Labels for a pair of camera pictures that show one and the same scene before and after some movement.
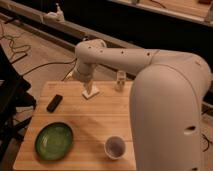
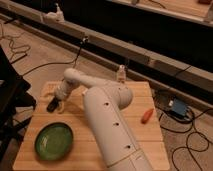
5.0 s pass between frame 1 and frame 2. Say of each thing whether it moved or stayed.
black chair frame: stayed
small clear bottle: stayed
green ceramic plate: stayed
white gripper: moved
